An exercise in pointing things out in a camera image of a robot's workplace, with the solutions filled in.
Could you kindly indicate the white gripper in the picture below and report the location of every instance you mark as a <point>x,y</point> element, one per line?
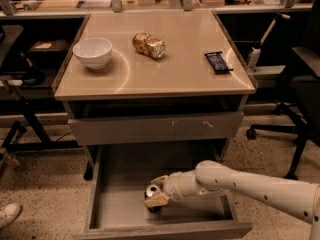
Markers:
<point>172,185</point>

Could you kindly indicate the blue pepsi can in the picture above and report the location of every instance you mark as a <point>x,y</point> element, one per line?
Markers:
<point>150,190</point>

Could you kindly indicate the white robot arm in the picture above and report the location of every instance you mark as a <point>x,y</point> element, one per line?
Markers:
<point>296,198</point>

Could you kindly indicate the open grey middle drawer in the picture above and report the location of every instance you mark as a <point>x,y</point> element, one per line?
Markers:
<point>116,207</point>

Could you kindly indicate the grey top drawer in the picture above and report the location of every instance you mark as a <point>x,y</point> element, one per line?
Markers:
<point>159,128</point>

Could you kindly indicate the grey drawer cabinet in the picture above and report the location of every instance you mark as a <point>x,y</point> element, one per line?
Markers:
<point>133,84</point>

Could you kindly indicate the crushed gold can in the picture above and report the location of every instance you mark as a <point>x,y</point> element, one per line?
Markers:
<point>149,45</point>

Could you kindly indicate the dark blue snack bar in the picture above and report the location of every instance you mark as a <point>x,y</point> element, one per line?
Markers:
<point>217,62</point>

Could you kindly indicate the white ceramic bowl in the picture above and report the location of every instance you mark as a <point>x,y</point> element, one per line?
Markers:
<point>94,53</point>

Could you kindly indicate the white sneaker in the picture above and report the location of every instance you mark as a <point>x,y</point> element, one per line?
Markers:
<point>9,214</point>

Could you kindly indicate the black office chair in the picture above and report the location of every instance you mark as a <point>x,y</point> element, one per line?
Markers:
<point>299,85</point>

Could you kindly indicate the black desk frame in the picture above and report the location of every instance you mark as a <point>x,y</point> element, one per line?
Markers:
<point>9,35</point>

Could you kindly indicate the white handled tool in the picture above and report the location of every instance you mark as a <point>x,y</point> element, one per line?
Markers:
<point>255,51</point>

